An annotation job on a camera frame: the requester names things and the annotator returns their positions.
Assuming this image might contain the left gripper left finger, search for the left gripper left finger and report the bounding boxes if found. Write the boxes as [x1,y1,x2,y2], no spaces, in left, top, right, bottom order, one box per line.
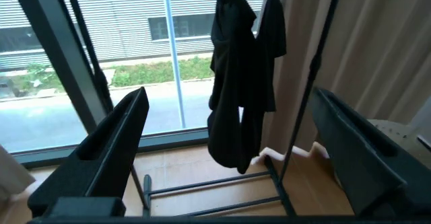
[27,86,150,218]

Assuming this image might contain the black drawstring shorts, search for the black drawstring shorts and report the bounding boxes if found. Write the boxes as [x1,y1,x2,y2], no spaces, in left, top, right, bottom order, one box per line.
[207,0,267,175]

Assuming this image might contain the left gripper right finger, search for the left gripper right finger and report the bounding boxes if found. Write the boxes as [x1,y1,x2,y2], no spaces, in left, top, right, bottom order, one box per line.
[308,86,431,218]

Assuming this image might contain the black clothes rack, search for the black clothes rack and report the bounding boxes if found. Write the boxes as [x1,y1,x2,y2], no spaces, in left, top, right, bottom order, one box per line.
[50,0,345,218]

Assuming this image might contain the black garment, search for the black garment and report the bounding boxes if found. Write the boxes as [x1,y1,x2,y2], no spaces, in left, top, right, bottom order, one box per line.
[255,0,288,113]

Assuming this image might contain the beige curtain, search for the beige curtain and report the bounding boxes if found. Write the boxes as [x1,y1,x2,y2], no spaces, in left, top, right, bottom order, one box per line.
[0,145,36,204]
[251,0,431,166]

